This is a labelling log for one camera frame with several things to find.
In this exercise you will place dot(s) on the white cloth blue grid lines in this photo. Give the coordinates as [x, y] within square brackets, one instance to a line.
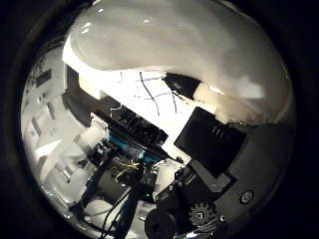
[153, 90]

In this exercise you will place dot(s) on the black equipment with cyan light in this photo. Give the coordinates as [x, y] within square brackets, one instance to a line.
[136, 136]

